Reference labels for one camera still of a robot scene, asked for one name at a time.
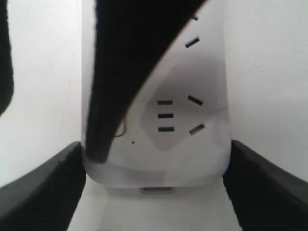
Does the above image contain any white five-outlet power strip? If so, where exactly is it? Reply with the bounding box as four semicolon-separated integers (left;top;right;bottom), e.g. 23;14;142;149
84;0;231;188

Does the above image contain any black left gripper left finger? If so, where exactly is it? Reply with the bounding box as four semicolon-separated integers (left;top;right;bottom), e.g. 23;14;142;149
0;142;86;231

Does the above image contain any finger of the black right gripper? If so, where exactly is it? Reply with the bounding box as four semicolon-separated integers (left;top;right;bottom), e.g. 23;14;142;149
0;0;14;115
85;0;203;163

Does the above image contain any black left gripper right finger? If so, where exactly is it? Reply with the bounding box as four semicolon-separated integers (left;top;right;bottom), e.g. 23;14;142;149
223;140;308;231

